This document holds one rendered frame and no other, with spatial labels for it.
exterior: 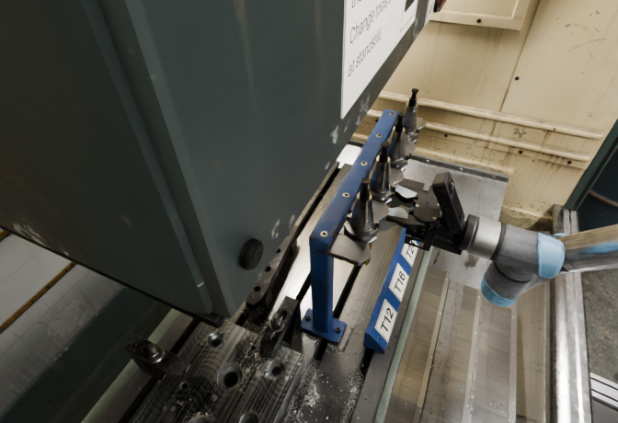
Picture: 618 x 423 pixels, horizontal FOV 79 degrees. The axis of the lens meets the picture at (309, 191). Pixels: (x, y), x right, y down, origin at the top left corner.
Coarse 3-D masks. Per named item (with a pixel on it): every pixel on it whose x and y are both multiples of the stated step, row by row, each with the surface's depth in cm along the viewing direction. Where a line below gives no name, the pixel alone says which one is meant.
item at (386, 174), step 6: (378, 156) 71; (378, 162) 70; (384, 162) 70; (378, 168) 71; (384, 168) 71; (390, 168) 72; (372, 174) 73; (378, 174) 72; (384, 174) 71; (390, 174) 72; (372, 180) 73; (378, 180) 72; (384, 180) 72; (390, 180) 73; (372, 186) 74; (378, 186) 73; (384, 186) 73; (390, 186) 74; (378, 192) 74; (384, 192) 74
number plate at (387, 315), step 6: (384, 300) 87; (384, 306) 86; (390, 306) 87; (384, 312) 85; (390, 312) 87; (378, 318) 83; (384, 318) 85; (390, 318) 86; (378, 324) 83; (384, 324) 84; (390, 324) 85; (378, 330) 82; (384, 330) 84; (390, 330) 85; (384, 336) 83
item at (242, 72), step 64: (0, 0) 7; (64, 0) 6; (128, 0) 7; (192, 0) 8; (256, 0) 10; (320, 0) 13; (0, 64) 8; (64, 64) 7; (128, 64) 7; (192, 64) 8; (256, 64) 11; (320, 64) 15; (384, 64) 25; (0, 128) 10; (64, 128) 9; (128, 128) 8; (192, 128) 9; (256, 128) 12; (320, 128) 17; (0, 192) 14; (64, 192) 11; (128, 192) 10; (192, 192) 10; (256, 192) 13; (64, 256) 17; (128, 256) 12; (192, 256) 11; (256, 256) 13
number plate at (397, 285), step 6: (396, 270) 93; (402, 270) 94; (396, 276) 92; (402, 276) 94; (390, 282) 90; (396, 282) 91; (402, 282) 93; (390, 288) 89; (396, 288) 91; (402, 288) 92; (396, 294) 90; (402, 294) 92
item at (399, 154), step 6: (396, 132) 77; (402, 132) 77; (390, 138) 79; (396, 138) 78; (402, 138) 78; (390, 144) 80; (396, 144) 79; (402, 144) 79; (390, 150) 80; (396, 150) 80; (402, 150) 80; (390, 156) 81; (396, 156) 80; (402, 156) 81
